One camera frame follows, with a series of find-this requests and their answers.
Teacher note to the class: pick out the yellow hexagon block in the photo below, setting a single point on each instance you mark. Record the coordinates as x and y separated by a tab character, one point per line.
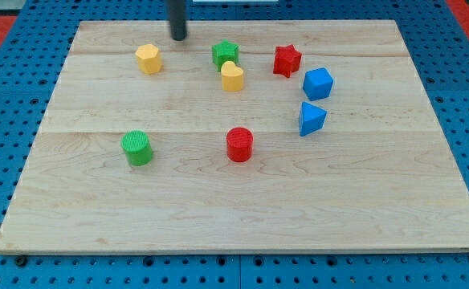
149	59

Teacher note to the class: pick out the red cylinder block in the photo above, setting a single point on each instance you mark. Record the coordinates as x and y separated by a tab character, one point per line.
239	144

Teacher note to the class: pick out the light wooden board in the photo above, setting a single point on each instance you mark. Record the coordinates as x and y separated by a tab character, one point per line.
379	177

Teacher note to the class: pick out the yellow heart block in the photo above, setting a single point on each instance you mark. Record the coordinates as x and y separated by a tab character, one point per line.
232	77

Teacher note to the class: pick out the blue triangle block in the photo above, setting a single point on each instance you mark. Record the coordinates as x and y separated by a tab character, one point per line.
311	118

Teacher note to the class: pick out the green star block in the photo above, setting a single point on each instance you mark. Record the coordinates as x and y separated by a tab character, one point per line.
223	52

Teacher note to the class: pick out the green cylinder block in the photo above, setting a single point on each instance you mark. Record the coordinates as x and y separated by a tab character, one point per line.
137	148

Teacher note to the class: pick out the red star block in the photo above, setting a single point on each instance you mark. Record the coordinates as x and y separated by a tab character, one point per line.
287	60

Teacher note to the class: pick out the blue cube block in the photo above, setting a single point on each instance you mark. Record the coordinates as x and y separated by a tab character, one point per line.
317	84

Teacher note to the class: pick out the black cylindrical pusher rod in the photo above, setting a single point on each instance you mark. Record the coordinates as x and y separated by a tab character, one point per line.
176	11

